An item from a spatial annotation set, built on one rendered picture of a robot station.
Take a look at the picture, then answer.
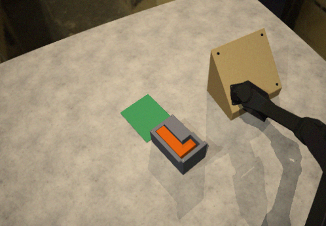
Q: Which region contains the orange l-shaped part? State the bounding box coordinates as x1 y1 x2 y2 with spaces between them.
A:
156 126 196 158

